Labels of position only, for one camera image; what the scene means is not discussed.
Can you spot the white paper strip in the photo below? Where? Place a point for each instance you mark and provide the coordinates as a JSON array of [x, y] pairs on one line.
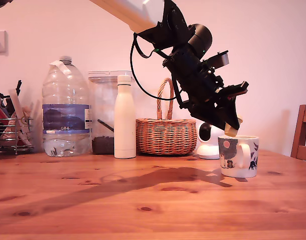
[[16, 105]]

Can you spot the wooden chair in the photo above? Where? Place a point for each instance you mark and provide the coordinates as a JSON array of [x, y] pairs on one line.
[[301, 150]]

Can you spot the gold coffee capsule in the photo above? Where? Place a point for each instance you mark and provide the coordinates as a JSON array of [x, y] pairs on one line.
[[230, 132]]

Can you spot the clear jar with coffee grounds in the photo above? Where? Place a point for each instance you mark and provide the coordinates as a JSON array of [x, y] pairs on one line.
[[102, 146]]

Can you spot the white insulated bottle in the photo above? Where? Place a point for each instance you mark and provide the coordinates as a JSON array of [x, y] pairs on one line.
[[124, 120]]

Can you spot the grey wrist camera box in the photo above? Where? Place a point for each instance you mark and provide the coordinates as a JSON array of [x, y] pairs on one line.
[[219, 60]]

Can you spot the large clear water bottle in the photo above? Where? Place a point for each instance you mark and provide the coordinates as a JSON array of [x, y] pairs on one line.
[[65, 95]]

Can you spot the dark scoop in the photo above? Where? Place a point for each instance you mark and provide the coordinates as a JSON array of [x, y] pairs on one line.
[[105, 125]]

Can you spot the black pen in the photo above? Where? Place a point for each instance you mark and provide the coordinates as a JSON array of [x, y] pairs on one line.
[[18, 87]]

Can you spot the small white round camera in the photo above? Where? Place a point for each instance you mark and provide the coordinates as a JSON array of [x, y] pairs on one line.
[[207, 150]]

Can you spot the white illustrated coffee mug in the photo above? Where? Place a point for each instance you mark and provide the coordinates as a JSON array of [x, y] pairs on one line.
[[228, 155]]

